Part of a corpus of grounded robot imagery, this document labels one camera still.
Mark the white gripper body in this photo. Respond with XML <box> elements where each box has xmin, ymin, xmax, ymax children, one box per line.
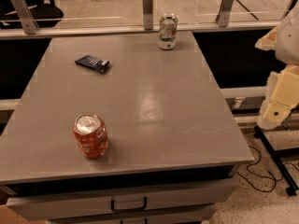
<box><xmin>276</xmin><ymin>7</ymin><xmax>299</xmax><ymax>64</ymax></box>

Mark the grey drawer with black handle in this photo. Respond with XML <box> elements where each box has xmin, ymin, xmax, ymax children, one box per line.
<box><xmin>7</xmin><ymin>177</ymin><xmax>238</xmax><ymax>220</ymax></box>

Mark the black floor stand base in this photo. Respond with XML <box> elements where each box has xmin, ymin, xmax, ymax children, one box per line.
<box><xmin>254</xmin><ymin>126</ymin><xmax>299</xmax><ymax>196</ymax></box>

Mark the right metal railing bracket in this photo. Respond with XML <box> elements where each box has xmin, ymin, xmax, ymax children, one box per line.
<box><xmin>216</xmin><ymin>0</ymin><xmax>234</xmax><ymax>27</ymax></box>

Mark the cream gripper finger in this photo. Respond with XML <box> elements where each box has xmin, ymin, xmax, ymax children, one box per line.
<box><xmin>257</xmin><ymin>65</ymin><xmax>299</xmax><ymax>130</ymax></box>
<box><xmin>255</xmin><ymin>26</ymin><xmax>278</xmax><ymax>50</ymax></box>

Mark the white green soda can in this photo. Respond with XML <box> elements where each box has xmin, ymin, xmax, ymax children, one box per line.
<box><xmin>158</xmin><ymin>14</ymin><xmax>178</xmax><ymax>50</ymax></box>

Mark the dark blue rxbar wrapper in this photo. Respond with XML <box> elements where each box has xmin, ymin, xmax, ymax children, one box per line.
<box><xmin>75</xmin><ymin>55</ymin><xmax>109</xmax><ymax>73</ymax></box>

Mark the metal railing bracket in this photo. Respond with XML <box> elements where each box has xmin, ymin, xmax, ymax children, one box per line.
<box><xmin>142</xmin><ymin>0</ymin><xmax>153</xmax><ymax>30</ymax></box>
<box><xmin>10</xmin><ymin>0</ymin><xmax>38</xmax><ymax>35</ymax></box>
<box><xmin>216</xmin><ymin>0</ymin><xmax>234</xmax><ymax>27</ymax></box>

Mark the middle metal railing bracket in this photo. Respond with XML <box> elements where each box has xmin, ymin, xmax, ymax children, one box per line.
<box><xmin>142</xmin><ymin>0</ymin><xmax>153</xmax><ymax>30</ymax></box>

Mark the black office chair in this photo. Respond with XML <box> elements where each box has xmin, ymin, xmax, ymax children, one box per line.
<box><xmin>0</xmin><ymin>0</ymin><xmax>64</xmax><ymax>29</ymax></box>

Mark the left metal railing bracket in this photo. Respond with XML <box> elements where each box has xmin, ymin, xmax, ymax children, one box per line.
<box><xmin>10</xmin><ymin>0</ymin><xmax>38</xmax><ymax>35</ymax></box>

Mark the black cable on floor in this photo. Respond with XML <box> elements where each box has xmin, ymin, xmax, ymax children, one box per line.
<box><xmin>236</xmin><ymin>145</ymin><xmax>299</xmax><ymax>193</ymax></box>

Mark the red coke can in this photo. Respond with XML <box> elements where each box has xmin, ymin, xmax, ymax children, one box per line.
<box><xmin>73</xmin><ymin>114</ymin><xmax>108</xmax><ymax>159</ymax></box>

